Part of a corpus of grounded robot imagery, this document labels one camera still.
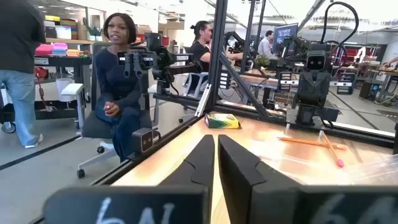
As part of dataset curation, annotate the background computer monitor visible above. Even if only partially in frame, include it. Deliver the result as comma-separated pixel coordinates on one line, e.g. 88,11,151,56
272,22,300,54

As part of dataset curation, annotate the white background chair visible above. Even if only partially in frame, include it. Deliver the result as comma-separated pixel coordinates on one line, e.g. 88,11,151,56
182,72,210,99

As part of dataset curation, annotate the black aluminium table frame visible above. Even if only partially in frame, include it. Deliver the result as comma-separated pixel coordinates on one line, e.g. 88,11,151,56
90,0,398,187

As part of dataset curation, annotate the pink purple storage box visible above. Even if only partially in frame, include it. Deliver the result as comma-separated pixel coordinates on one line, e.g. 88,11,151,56
51,42,69,57

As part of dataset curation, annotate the orange pencil pink eraser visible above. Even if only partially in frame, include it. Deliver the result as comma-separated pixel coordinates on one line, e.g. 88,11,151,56
277,136,348,151
320,132,345,169

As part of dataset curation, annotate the background potted succulent plant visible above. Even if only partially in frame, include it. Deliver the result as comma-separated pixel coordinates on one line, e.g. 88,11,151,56
82,17,103,42

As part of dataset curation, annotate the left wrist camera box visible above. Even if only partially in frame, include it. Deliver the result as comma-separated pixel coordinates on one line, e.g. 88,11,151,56
306,49,327,72

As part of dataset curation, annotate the yellow green crayon box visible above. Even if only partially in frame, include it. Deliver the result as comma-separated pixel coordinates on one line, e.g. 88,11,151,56
204,113,243,130

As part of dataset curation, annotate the person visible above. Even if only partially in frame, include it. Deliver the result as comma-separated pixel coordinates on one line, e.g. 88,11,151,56
188,20,244,94
0,0,47,149
257,30,277,59
93,12,154,163

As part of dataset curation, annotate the small background green plant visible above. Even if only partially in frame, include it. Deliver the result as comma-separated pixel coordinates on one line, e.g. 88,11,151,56
254,54,271,68

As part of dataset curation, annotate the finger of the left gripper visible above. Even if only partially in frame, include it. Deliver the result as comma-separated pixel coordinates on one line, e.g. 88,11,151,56
303,73,314,99
313,73,325,99

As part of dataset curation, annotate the small black table camera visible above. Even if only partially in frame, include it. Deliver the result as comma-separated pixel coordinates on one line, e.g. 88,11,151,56
131,127,155,154

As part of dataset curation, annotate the white waste bin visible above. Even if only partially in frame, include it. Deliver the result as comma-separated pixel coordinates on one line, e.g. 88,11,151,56
55,77,74,103

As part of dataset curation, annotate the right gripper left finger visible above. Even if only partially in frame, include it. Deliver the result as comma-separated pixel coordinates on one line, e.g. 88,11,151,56
43,134,215,224

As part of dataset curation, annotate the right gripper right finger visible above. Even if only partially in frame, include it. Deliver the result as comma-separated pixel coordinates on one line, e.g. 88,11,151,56
218,134,398,224

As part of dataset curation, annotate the red background bag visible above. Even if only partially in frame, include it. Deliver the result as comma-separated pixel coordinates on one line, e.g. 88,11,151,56
34,66,50,79

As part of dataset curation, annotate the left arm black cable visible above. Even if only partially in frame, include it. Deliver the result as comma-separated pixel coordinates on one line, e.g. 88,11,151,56
320,1,360,71

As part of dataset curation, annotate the black background work table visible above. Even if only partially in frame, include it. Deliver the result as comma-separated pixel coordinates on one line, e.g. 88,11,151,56
33,55,93,121

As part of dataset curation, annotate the grey office chair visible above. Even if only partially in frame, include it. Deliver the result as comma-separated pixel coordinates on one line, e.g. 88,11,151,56
60,42,156,180

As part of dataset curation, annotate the clear plastic pencil case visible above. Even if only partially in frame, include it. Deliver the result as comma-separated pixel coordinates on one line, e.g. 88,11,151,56
348,154,398,187

